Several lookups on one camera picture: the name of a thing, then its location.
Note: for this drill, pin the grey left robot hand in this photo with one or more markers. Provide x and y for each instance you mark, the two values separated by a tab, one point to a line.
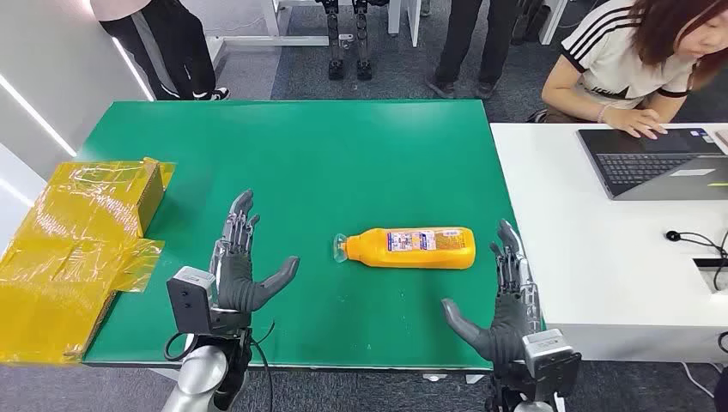
236	284

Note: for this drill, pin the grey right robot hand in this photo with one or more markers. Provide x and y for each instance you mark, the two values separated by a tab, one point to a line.
509	335

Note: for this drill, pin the orange detergent bottle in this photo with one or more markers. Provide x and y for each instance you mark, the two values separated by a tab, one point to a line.
409	259

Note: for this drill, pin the white desk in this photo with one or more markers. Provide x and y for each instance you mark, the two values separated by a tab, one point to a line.
597	256

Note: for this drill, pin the green table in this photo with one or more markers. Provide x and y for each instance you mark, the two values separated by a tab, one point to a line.
341	159

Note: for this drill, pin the yellow taped cardboard box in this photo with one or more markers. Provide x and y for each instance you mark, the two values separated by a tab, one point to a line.
68	256

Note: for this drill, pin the dark grey laptop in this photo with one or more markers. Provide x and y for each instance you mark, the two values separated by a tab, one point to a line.
643	165

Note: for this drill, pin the black rounded object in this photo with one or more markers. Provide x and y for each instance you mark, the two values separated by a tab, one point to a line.
722	392

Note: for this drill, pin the person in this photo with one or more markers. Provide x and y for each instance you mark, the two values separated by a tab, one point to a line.
614	57
466	40
170	51

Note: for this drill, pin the standing humanoid robot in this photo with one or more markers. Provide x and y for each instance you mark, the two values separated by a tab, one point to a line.
335	40

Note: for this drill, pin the white table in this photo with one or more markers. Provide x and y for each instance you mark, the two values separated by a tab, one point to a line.
554	20

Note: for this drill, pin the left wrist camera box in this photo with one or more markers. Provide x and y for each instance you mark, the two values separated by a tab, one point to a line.
190	301

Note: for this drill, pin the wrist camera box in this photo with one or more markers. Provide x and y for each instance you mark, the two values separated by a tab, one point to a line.
552	361
190	301

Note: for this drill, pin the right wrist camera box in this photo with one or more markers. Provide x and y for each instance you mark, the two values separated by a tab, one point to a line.
552	361

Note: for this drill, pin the white wall light strip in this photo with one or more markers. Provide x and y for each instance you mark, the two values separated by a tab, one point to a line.
132	68
37	115

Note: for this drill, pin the white table frame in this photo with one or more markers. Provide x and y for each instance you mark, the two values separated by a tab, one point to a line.
267	41

